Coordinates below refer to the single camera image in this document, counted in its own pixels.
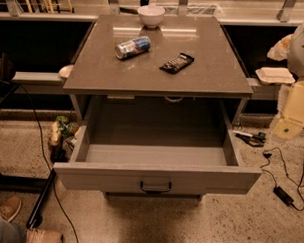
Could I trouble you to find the black rxbar chocolate wrapper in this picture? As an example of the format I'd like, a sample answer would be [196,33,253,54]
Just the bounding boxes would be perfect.
[160,52,194,74]

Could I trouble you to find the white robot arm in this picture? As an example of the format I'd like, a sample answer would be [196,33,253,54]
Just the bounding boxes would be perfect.
[270,21,304,141]

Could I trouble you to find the grey drawer cabinet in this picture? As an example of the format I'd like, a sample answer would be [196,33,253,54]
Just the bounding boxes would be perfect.
[58,11,257,205]

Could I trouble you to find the open grey top drawer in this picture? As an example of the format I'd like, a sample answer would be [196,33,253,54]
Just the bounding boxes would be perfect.
[54,96,261,196]

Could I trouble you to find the white foam takeout container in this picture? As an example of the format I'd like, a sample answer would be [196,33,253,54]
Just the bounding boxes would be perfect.
[256,67,296,85]

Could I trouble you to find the crumpled paper bag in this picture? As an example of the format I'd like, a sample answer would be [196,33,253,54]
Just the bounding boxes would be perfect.
[267,34,292,61]

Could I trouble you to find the black power adapter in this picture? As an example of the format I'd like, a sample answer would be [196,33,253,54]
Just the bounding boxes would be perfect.
[273,186,293,206]

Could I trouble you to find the blue white soda can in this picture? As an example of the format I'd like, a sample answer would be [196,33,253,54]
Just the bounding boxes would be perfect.
[114,36,151,59]

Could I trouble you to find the white ceramic bowl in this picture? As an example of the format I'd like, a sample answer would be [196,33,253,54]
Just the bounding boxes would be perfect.
[138,5,165,28]

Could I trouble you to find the small white plate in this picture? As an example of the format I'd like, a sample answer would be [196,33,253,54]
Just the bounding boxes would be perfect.
[59,65,74,79]

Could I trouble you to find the green yellow snack bags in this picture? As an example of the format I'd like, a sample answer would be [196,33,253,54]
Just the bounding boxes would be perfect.
[47,114,82,163]

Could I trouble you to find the wooden broom sticks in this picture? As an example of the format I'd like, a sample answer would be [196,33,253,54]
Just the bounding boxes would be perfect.
[21,0,75,14]

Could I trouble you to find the black chair edge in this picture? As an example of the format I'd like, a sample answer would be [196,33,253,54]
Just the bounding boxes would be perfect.
[0,52,19,107]

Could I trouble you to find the tan right shoe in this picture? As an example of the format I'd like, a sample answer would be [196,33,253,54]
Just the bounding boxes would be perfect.
[25,228,63,243]

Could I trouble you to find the tan shoe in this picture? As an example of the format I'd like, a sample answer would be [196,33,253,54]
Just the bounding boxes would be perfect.
[25,228,63,243]
[0,196,22,223]

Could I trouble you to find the tan left shoe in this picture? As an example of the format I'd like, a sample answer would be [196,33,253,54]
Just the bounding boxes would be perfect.
[0,196,22,223]

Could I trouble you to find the black table leg base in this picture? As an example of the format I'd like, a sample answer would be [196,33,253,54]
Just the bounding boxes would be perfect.
[0,170,56,228]

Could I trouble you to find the blue jeans leg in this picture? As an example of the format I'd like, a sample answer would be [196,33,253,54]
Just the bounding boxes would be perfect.
[0,212,26,243]

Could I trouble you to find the black adapter cable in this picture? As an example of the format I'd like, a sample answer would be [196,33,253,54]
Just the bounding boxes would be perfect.
[258,135,304,212]

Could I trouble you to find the black drawer handle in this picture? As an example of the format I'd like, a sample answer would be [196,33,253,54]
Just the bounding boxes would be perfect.
[140,181,172,195]

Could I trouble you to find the black floor cable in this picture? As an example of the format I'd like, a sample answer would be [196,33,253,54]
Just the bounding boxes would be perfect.
[12,83,86,243]

